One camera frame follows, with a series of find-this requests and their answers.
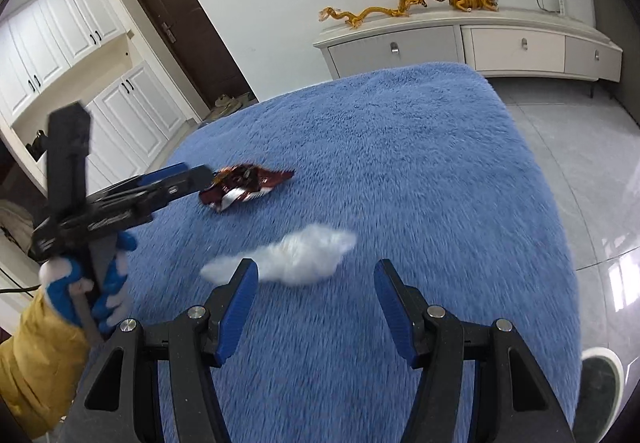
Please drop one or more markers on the golden dragon figurine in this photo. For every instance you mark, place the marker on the golden dragon figurine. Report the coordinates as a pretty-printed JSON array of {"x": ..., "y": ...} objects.
[{"x": 354, "y": 20}]

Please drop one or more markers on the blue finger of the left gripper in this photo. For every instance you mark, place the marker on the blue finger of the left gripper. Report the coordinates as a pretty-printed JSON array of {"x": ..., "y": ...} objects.
[
  {"x": 162, "y": 174},
  {"x": 170, "y": 190}
]

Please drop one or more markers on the dark brown snack wrapper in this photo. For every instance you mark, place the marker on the dark brown snack wrapper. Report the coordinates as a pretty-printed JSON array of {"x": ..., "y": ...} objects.
[{"x": 241, "y": 183}]

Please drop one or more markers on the golden tiger figurine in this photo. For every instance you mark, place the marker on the golden tiger figurine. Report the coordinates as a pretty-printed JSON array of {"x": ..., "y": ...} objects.
[{"x": 471, "y": 5}]

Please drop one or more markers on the blue fluffy blanket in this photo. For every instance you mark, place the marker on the blue fluffy blanket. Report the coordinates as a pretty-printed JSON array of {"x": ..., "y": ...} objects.
[{"x": 425, "y": 166}]

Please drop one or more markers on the left hand blue white glove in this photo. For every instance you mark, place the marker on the left hand blue white glove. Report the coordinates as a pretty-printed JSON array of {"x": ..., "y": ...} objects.
[{"x": 62, "y": 282}]

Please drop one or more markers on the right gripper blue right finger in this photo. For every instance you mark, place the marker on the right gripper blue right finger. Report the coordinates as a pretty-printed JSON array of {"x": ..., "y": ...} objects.
[{"x": 398, "y": 309}]

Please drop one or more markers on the white round trash bin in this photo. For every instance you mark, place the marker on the white round trash bin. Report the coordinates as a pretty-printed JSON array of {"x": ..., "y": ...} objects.
[{"x": 600, "y": 394}]

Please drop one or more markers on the white grey TV cabinet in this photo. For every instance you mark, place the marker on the white grey TV cabinet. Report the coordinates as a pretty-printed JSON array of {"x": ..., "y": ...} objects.
[{"x": 507, "y": 43}]

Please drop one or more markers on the white tall cupboard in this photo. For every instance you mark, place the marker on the white tall cupboard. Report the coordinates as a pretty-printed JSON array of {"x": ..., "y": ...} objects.
[{"x": 56, "y": 52}]

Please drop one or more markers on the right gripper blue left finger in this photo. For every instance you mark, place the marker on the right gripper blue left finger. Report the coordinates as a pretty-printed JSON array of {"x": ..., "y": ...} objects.
[{"x": 231, "y": 307}]

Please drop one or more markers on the yellow left sleeve forearm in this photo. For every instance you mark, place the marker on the yellow left sleeve forearm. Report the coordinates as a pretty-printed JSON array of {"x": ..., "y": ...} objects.
[{"x": 41, "y": 364}]

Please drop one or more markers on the dark brown entrance door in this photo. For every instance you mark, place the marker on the dark brown entrance door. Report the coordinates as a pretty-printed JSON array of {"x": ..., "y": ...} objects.
[{"x": 198, "y": 49}]

